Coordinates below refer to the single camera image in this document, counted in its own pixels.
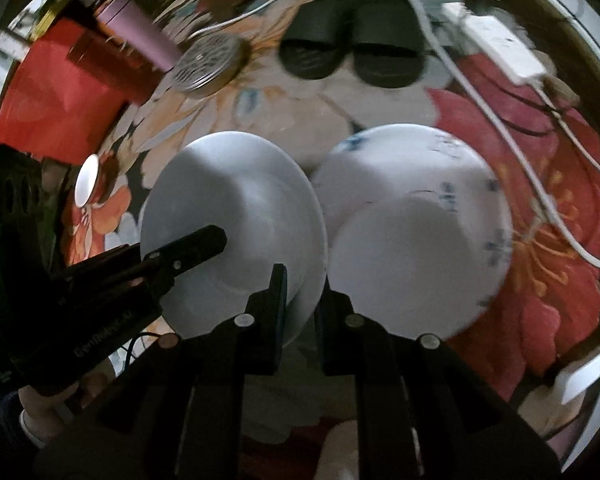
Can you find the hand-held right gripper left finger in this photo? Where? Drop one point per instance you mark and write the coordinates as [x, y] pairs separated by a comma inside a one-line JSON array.
[[280, 300]]

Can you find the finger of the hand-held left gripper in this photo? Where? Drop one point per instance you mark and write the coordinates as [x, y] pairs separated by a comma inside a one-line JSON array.
[[195, 250], [100, 267]]

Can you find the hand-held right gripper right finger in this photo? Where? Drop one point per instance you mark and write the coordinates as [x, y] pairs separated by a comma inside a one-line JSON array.
[[322, 330]]

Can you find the plain white bowl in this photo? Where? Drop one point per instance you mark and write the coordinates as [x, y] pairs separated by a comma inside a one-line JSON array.
[[230, 180]]

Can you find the white blue print bowl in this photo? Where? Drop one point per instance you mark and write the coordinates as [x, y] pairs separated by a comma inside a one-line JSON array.
[[415, 260]]

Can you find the person's left forearm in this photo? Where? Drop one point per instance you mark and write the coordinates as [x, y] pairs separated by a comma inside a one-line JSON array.
[[5, 430]]

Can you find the person's left hand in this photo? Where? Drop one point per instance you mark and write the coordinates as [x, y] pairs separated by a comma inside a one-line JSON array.
[[40, 407]]

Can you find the small white cup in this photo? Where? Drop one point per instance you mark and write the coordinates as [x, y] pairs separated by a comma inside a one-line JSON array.
[[87, 180]]

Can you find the red bag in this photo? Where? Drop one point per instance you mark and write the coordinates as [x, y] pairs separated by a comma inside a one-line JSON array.
[[45, 100]]

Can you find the perforated round metal tin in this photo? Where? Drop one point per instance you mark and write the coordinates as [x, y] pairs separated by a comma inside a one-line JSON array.
[[207, 65]]

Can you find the pink bottle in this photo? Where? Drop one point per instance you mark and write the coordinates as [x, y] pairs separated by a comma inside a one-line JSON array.
[[140, 30]]

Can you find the black slipper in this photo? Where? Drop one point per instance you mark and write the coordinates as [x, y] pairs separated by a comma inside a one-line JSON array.
[[387, 45], [315, 45]]

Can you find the white power strip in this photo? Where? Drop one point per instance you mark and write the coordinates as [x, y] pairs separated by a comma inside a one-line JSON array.
[[500, 45]]

